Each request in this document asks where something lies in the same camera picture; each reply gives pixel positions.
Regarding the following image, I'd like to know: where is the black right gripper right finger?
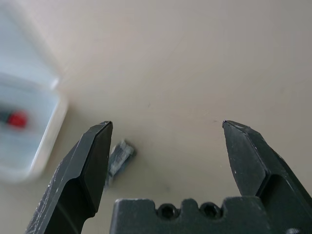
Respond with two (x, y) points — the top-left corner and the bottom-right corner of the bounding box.
(222, 119), (312, 234)

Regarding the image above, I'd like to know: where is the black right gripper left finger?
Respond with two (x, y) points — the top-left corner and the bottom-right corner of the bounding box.
(25, 120), (114, 234)

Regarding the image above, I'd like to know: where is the small silver black clip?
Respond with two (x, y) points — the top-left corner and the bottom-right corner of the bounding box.
(104, 138), (137, 190)

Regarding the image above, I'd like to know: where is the white plastic pencil case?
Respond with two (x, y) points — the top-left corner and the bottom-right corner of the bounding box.
(0, 9), (68, 183)

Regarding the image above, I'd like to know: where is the black marker with red cap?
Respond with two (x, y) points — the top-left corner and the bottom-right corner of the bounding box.
(0, 108), (29, 131)

